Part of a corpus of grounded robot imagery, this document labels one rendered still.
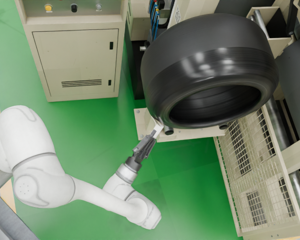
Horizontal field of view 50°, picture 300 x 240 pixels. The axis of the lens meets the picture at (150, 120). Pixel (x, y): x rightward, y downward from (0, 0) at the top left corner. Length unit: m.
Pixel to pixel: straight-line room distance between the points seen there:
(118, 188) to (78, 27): 0.94
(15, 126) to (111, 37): 1.12
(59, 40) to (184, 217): 1.45
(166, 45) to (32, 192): 0.70
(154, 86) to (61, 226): 1.39
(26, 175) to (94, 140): 1.60
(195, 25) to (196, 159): 1.48
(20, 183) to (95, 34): 1.21
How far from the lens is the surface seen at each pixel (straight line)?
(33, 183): 0.91
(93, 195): 1.19
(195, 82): 1.16
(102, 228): 2.34
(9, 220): 1.75
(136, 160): 1.46
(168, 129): 1.56
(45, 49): 2.06
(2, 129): 1.03
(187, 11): 1.42
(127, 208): 1.29
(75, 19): 1.90
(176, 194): 2.43
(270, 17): 1.84
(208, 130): 1.74
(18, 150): 0.98
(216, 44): 1.19
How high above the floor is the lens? 2.33
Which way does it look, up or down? 65 degrees down
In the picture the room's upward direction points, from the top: 19 degrees clockwise
